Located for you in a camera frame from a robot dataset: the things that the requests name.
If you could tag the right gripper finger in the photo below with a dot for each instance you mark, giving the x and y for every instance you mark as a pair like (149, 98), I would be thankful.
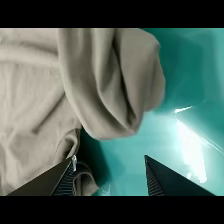
(50, 181)

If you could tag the brown T-shirt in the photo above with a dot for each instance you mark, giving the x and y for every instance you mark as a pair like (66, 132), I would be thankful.
(50, 100)

